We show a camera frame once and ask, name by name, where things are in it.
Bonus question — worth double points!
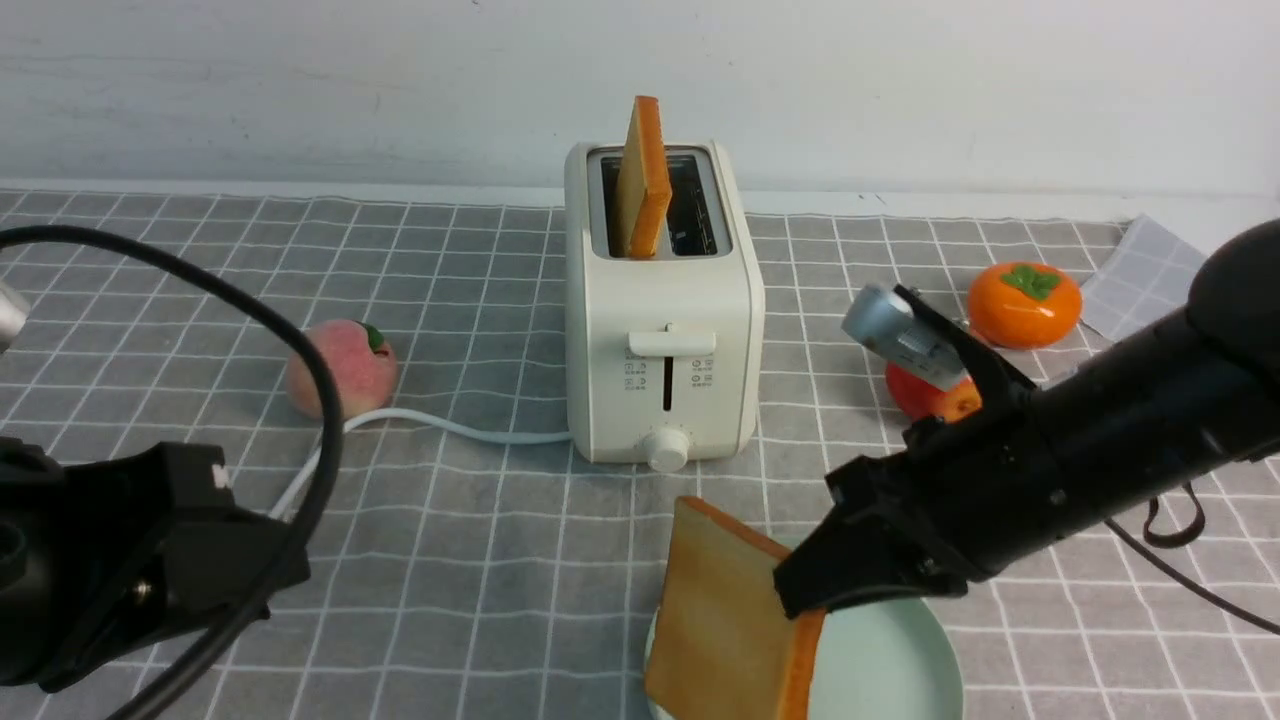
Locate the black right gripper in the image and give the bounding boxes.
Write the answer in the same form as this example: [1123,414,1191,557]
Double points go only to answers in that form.
[773,284,1062,619]

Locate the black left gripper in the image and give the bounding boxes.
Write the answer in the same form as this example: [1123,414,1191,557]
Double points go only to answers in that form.
[40,442,288,693]

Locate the toast slice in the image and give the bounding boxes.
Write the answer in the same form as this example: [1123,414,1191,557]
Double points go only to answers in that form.
[611,95,672,260]
[644,496,826,719]

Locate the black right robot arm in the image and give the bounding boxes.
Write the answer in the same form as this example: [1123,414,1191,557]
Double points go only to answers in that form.
[774,220,1279,618]

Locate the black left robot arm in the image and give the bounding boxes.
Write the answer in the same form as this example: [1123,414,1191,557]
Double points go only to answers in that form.
[1,437,287,693]

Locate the white two-slot toaster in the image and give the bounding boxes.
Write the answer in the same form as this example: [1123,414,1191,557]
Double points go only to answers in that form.
[564,142,765,473]

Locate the light green plate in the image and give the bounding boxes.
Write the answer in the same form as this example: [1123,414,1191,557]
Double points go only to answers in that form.
[644,598,964,719]

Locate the red apple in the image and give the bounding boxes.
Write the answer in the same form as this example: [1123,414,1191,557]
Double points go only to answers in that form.
[884,364,982,423]

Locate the pink peach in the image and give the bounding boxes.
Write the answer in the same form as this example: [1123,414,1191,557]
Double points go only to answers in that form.
[285,319,398,420]

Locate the orange persimmon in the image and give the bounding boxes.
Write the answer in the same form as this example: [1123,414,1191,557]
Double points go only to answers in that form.
[966,263,1083,350]

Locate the grey checked tablecloth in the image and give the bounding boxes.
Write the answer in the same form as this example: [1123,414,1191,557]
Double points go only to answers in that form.
[3,188,1277,719]

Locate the white toaster power cord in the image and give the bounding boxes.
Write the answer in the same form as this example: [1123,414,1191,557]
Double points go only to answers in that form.
[268,407,573,521]

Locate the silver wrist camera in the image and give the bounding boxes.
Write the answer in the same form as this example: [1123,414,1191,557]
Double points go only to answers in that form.
[842,284,969,391]

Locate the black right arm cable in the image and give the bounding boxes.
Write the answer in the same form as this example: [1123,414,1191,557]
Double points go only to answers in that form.
[1105,483,1280,635]

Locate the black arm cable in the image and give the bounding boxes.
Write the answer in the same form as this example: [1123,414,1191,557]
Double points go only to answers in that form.
[1105,483,1280,635]
[0,225,346,720]

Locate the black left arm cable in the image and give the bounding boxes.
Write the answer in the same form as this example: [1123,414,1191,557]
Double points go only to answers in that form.
[0,225,346,720]

